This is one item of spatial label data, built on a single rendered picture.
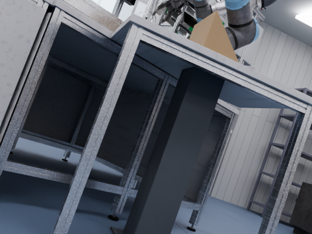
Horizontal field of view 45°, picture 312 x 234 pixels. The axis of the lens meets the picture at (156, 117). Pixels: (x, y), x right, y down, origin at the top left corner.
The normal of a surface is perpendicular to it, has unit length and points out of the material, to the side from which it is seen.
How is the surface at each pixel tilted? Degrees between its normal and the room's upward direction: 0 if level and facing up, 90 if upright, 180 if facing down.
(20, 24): 90
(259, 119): 90
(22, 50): 90
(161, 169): 90
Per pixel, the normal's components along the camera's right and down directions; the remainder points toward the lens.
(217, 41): 0.23, 0.01
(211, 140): -0.64, -0.29
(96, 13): 0.69, 0.20
